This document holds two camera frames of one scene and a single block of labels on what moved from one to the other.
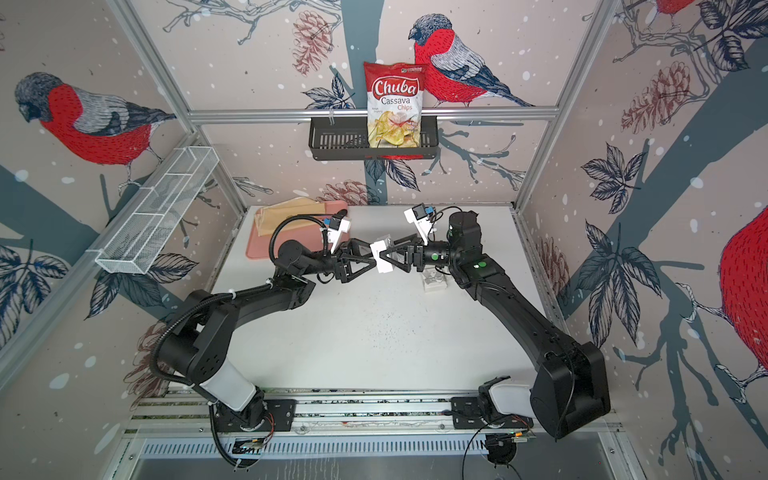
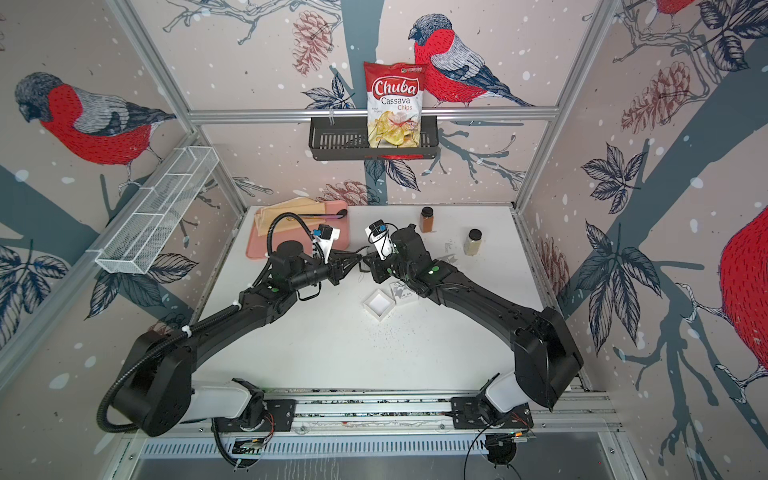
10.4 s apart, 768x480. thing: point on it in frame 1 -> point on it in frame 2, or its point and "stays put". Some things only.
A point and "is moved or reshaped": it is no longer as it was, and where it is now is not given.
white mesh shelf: x=139 y=237 stays put
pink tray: x=312 y=237 stays put
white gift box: x=382 y=266 is moved or reshaped
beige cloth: x=268 y=217 stays put
